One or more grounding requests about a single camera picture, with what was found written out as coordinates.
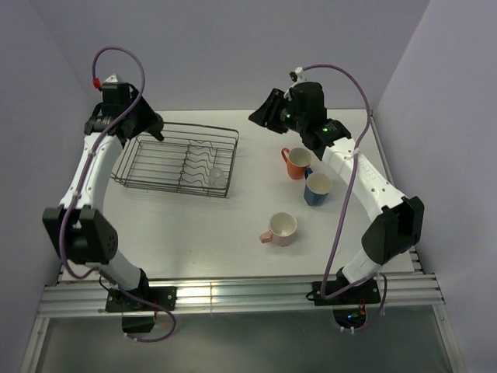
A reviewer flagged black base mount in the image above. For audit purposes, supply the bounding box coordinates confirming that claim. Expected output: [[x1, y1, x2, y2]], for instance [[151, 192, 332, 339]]
[[305, 279, 381, 306], [105, 286, 177, 313]]

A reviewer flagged aluminium rail frame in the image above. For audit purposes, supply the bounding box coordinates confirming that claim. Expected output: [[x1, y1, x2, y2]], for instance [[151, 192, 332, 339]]
[[36, 272, 444, 318]]

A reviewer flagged pink mug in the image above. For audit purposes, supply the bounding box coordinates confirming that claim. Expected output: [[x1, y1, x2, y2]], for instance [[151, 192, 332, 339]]
[[259, 212, 297, 246]]

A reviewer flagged dark wire dish rack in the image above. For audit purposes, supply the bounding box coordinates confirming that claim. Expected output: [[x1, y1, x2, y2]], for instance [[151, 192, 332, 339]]
[[111, 122, 239, 198]]

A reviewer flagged blue mug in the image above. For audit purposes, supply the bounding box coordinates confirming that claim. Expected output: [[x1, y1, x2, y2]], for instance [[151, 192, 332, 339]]
[[304, 168, 333, 207]]

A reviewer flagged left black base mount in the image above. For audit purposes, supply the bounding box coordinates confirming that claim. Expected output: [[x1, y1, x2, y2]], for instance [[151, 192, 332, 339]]
[[105, 286, 177, 313]]

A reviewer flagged purple cable under table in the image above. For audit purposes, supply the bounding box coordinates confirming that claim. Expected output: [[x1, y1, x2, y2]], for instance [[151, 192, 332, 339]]
[[123, 298, 178, 344]]

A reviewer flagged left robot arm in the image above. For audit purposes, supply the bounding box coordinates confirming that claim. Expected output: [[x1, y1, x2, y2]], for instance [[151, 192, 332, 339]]
[[42, 76, 164, 311]]

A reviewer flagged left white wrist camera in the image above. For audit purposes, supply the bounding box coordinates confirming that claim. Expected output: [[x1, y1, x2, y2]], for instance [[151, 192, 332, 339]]
[[92, 74, 119, 91]]

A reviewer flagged clear glass cup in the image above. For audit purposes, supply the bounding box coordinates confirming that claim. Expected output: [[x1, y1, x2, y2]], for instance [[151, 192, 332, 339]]
[[208, 167, 226, 188]]

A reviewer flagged orange mug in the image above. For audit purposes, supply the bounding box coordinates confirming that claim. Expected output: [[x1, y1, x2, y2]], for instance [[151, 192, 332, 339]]
[[280, 148, 311, 180]]

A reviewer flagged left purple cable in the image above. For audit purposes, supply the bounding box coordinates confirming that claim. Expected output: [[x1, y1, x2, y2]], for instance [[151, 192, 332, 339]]
[[57, 47, 145, 280]]

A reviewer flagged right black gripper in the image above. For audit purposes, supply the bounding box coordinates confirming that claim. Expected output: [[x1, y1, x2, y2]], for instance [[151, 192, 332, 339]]
[[248, 88, 307, 134]]

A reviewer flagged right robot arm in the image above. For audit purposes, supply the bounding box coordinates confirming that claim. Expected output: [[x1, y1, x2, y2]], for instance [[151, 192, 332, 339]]
[[248, 82, 425, 303]]

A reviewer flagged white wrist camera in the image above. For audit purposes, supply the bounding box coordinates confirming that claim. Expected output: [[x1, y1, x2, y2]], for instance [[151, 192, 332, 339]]
[[289, 67, 305, 84], [92, 74, 119, 91]]

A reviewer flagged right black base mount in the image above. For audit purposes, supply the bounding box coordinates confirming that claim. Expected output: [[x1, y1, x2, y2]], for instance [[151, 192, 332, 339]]
[[305, 279, 381, 306]]

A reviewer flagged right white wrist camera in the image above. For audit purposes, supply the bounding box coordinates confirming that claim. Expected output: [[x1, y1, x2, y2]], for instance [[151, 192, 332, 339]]
[[289, 67, 305, 84]]

